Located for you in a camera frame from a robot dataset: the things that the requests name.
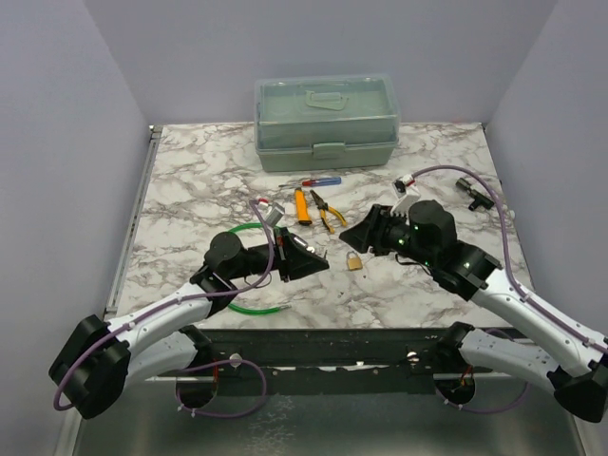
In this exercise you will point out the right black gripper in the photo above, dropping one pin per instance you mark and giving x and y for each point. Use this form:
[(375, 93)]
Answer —
[(372, 229)]

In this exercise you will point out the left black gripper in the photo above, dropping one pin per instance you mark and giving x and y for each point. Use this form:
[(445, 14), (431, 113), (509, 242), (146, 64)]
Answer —
[(299, 262)]

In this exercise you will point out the silver key pair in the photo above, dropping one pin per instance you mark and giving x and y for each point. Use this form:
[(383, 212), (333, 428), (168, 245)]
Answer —
[(317, 252)]

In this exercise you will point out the brass padlock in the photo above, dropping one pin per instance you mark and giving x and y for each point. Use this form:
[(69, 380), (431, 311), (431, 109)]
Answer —
[(354, 262)]

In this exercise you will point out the green cable lock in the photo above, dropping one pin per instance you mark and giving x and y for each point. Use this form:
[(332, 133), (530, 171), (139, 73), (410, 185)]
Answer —
[(247, 311)]

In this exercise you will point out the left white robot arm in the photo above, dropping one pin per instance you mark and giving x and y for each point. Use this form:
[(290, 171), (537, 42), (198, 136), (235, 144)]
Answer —
[(91, 369)]

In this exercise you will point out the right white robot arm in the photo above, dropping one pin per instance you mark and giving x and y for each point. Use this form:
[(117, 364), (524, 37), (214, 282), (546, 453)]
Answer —
[(572, 367)]

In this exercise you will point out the orange utility knife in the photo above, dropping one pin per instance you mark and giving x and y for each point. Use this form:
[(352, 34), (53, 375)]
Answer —
[(301, 208)]

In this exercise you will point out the yellow black pliers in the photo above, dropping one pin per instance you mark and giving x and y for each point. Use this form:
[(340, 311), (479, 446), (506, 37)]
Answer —
[(324, 210)]

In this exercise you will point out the red blue screwdriver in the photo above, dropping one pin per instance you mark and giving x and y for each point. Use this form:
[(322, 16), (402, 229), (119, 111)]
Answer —
[(329, 181)]

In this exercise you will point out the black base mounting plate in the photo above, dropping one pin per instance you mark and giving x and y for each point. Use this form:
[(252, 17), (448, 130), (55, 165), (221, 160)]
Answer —
[(328, 362)]

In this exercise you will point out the black T-shaped fitting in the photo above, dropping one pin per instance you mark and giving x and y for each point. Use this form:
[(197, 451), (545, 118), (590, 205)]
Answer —
[(478, 200)]

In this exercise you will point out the green translucent plastic toolbox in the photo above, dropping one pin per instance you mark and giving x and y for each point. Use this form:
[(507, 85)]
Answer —
[(330, 122)]

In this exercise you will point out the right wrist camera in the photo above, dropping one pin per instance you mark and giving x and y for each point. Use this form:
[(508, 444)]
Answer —
[(407, 194)]

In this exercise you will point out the left aluminium rail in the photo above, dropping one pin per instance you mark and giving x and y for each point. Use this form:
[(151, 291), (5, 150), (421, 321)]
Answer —
[(113, 301)]

